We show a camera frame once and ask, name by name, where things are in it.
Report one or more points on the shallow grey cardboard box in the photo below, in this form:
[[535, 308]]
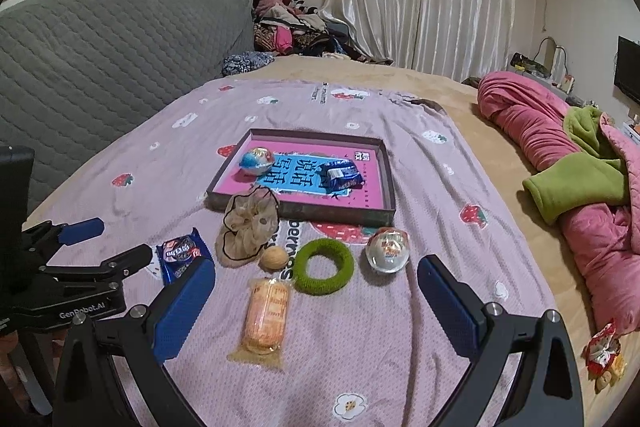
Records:
[[300, 213]]

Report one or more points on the grey quilted headboard cover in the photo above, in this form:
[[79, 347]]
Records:
[[100, 57]]

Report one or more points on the pink quilt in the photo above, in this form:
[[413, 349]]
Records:
[[525, 117]]

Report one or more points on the clear plastic egg capsule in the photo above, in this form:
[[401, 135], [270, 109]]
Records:
[[387, 252]]

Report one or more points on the blue cookie packet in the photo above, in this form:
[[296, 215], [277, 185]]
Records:
[[175, 257]]

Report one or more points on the tan bed sheet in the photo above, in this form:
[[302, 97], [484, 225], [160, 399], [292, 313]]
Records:
[[500, 167]]

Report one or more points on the small wooden ball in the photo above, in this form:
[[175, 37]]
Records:
[[271, 259]]

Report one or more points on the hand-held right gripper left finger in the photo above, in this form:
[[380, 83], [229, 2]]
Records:
[[182, 307]]

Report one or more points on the pink strawberry print blanket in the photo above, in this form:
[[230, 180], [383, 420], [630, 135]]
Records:
[[425, 182]]

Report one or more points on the blue patterned cloth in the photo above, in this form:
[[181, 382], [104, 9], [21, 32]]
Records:
[[245, 63]]

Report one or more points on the green fleece blanket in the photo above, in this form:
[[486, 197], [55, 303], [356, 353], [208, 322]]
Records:
[[575, 187]]

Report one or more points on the oval table mirror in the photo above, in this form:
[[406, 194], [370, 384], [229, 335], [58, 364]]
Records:
[[547, 54]]

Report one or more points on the orange cracker packet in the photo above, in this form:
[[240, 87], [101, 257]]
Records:
[[265, 317]]

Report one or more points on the dark cloth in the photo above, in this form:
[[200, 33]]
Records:
[[471, 82]]

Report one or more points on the red white snack packet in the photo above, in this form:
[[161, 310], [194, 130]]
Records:
[[602, 347]]

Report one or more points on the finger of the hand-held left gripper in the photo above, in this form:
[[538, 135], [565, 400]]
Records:
[[125, 258], [82, 230]]

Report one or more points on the blue white snack packet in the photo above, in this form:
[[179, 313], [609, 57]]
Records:
[[342, 177]]

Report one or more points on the beige organza scrunchie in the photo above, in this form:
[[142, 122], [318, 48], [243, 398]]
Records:
[[245, 217]]

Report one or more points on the pile of clothes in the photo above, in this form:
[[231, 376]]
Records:
[[300, 32]]

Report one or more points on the black television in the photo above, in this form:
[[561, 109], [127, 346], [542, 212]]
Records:
[[629, 67]]

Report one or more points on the colourful foil ball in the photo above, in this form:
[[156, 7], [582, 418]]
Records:
[[256, 161]]

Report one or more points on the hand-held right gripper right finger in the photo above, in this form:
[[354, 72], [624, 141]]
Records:
[[450, 307]]

